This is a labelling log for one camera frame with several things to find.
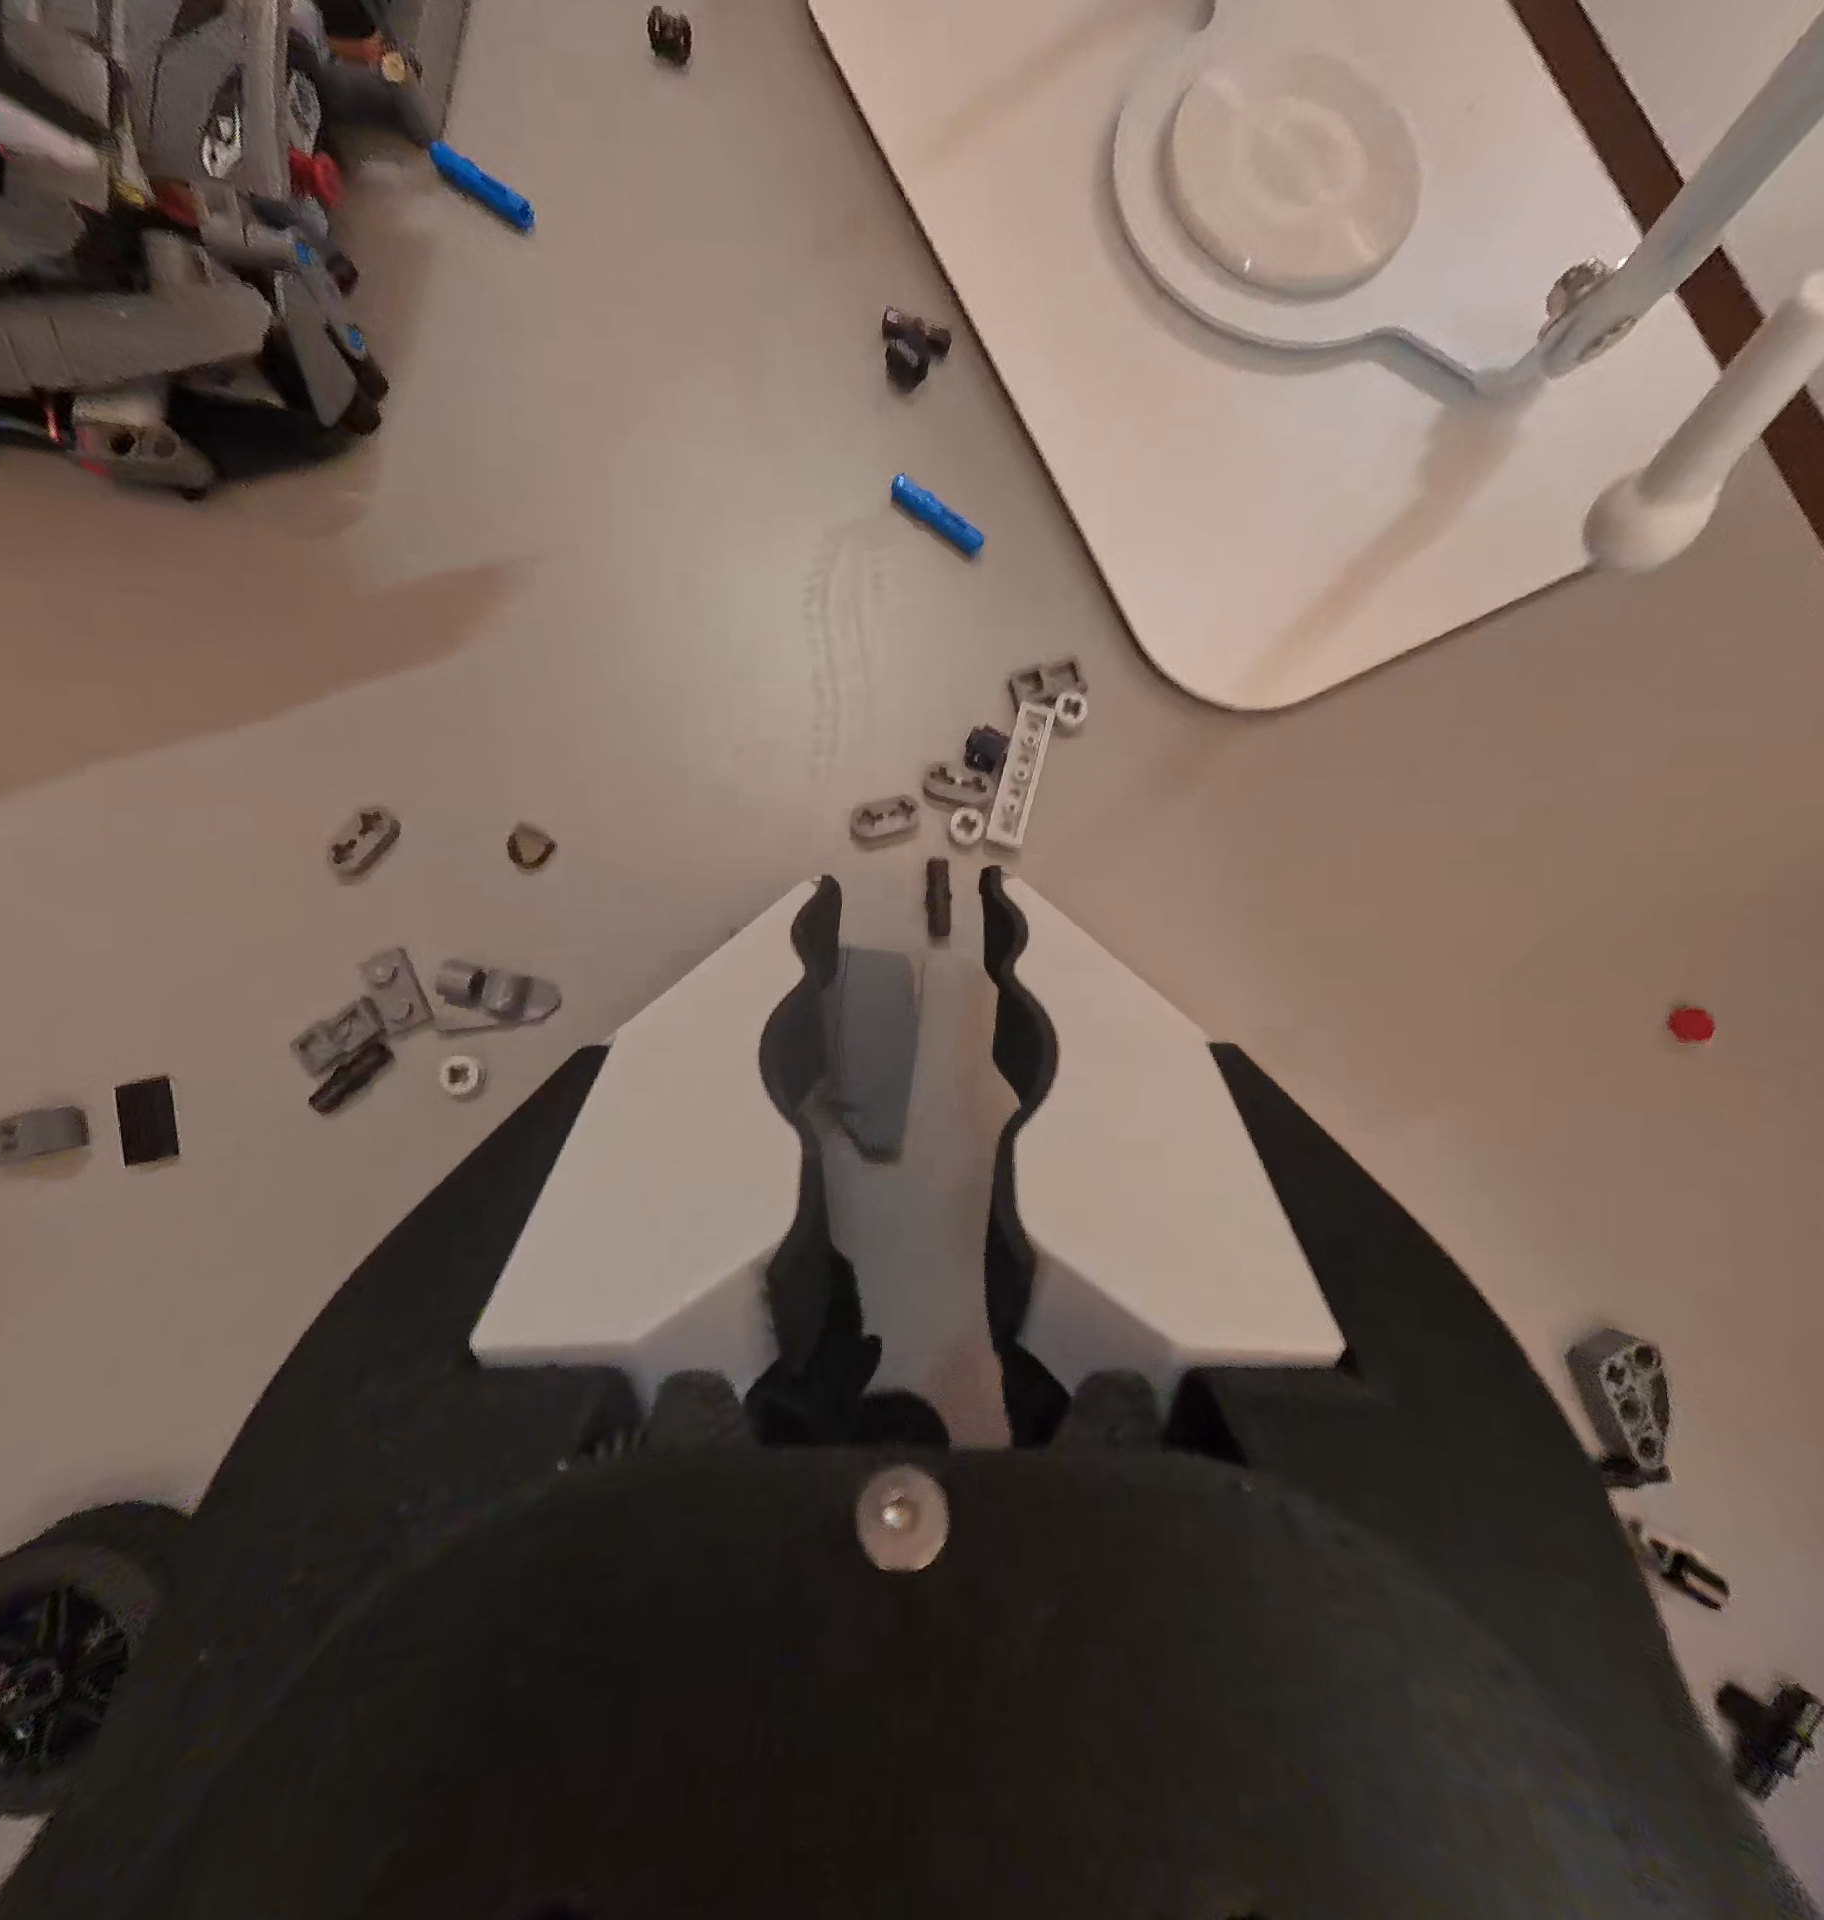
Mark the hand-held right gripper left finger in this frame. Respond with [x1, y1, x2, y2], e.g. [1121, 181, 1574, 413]
[470, 874, 871, 1419]

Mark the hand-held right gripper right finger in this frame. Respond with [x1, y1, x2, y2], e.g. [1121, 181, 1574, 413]
[975, 868, 1345, 1419]

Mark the grey lego car model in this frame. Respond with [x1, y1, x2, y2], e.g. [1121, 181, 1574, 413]
[0, 0, 472, 504]

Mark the grey lego clip piece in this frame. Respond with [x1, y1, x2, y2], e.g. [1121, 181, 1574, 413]
[432, 961, 564, 1037]

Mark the group of small grey lego pieces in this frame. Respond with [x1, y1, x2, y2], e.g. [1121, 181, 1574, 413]
[288, 806, 562, 1115]

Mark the cluster of small lego connectors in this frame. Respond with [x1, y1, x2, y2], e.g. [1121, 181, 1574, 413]
[849, 657, 1092, 938]

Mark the pile of loose lego pieces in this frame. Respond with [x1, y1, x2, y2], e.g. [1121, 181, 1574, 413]
[1565, 1327, 1824, 1803]

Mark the blue lego axle pin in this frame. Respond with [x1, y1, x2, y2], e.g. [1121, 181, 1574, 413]
[891, 471, 986, 560]
[429, 139, 536, 232]

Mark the black lego wheel with rim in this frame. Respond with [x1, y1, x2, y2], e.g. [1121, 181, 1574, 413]
[0, 1501, 195, 1820]

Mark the wooden and white book stand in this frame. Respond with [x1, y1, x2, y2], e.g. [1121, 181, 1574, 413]
[1114, 0, 1824, 399]

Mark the white rounded base plate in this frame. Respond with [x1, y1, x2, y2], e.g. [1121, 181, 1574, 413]
[808, 0, 1738, 711]

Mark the white-tipped page holder wire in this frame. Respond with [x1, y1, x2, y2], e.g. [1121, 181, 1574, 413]
[1583, 239, 1824, 574]

